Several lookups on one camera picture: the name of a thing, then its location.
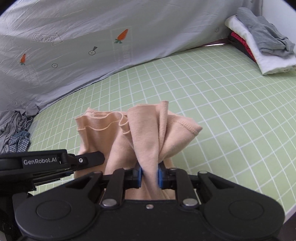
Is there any blue plaid garment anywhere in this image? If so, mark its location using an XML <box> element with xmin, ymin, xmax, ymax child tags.
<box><xmin>9</xmin><ymin>116</ymin><xmax>33</xmax><ymax>153</ymax></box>

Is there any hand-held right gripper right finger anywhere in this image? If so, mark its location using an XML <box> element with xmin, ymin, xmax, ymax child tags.
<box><xmin>158</xmin><ymin>162</ymin><xmax>232</xmax><ymax>207</ymax></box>

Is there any folded red garment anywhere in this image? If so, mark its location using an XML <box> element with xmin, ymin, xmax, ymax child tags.
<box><xmin>229</xmin><ymin>32</ymin><xmax>257</xmax><ymax>62</ymax></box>

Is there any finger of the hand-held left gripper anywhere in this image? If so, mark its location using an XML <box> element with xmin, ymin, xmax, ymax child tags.
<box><xmin>68</xmin><ymin>152</ymin><xmax>105</xmax><ymax>171</ymax></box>

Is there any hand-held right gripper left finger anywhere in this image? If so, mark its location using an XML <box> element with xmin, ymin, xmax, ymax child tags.
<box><xmin>65</xmin><ymin>162</ymin><xmax>142</xmax><ymax>207</ymax></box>

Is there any beige garment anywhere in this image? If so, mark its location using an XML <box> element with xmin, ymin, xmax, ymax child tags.
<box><xmin>75</xmin><ymin>100</ymin><xmax>203</xmax><ymax>200</ymax></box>

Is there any folded black garment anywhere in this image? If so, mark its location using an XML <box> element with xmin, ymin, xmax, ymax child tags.
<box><xmin>228</xmin><ymin>37</ymin><xmax>252</xmax><ymax>59</ymax></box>

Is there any carrot printed grey sheet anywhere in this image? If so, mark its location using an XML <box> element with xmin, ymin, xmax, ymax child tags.
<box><xmin>0</xmin><ymin>0</ymin><xmax>264</xmax><ymax>112</ymax></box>

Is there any folded white garment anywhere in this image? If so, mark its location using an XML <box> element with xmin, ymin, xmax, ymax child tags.
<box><xmin>225</xmin><ymin>16</ymin><xmax>296</xmax><ymax>75</ymax></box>

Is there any folded grey garment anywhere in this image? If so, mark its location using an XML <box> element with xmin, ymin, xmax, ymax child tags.
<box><xmin>236</xmin><ymin>7</ymin><xmax>296</xmax><ymax>58</ymax></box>

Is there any green grid mat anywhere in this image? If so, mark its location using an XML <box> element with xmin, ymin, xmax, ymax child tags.
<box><xmin>26</xmin><ymin>43</ymin><xmax>296</xmax><ymax>223</ymax></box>

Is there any crumpled grey garment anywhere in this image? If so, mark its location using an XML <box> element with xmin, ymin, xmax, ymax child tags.
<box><xmin>0</xmin><ymin>103</ymin><xmax>40</xmax><ymax>153</ymax></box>

